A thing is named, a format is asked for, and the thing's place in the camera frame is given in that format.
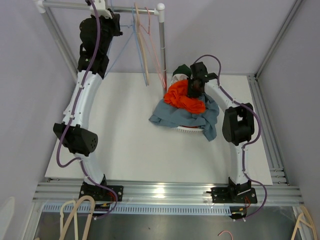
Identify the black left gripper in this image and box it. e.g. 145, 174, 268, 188
91, 9, 124, 54

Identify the green white t shirt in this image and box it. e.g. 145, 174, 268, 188
170, 64, 192, 85

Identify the orange t shirt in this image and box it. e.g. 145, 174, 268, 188
163, 79, 206, 114

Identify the beige wooden hanger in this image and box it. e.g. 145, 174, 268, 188
133, 2, 150, 86

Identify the pink wire hanger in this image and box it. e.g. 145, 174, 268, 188
139, 7, 166, 89

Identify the grey blue t shirt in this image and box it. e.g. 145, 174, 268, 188
149, 94, 220, 142

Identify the light blue wire hanger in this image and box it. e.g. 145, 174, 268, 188
131, 6, 148, 86

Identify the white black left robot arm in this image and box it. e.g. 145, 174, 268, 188
53, 13, 123, 202

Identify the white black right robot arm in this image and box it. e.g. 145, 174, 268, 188
187, 62, 257, 204

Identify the pink hanger hook floor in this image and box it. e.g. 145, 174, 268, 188
217, 230, 234, 240

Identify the beige hanger bottom right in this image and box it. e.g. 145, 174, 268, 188
290, 204, 320, 240

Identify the white plastic laundry basket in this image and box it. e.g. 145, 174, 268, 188
172, 126, 203, 134

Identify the silver white clothes rack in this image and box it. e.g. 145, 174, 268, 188
33, 0, 168, 91

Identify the beige hangers bottom left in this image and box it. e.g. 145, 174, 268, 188
59, 195, 95, 240

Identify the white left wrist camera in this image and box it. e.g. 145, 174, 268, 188
85, 0, 113, 19

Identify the white slotted cable duct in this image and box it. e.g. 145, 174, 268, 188
42, 203, 232, 216

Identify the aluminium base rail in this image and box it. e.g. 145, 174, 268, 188
32, 179, 304, 206

